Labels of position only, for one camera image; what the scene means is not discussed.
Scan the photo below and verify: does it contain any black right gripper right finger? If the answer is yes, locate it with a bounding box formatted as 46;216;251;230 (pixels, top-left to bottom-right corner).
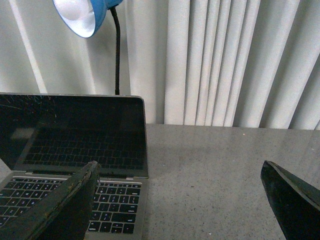
260;161;320;240

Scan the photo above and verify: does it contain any grey laptop computer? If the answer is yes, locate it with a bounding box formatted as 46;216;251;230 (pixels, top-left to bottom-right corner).
0;93;149;240

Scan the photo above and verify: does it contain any white pleated curtain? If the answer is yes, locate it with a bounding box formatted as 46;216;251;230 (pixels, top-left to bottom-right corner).
0;0;320;130

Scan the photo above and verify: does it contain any blue desk lamp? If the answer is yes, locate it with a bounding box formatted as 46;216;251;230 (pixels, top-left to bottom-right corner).
52;0;123;95

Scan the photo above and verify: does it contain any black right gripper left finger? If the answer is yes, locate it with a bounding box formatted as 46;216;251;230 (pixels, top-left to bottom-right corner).
0;161;99;240

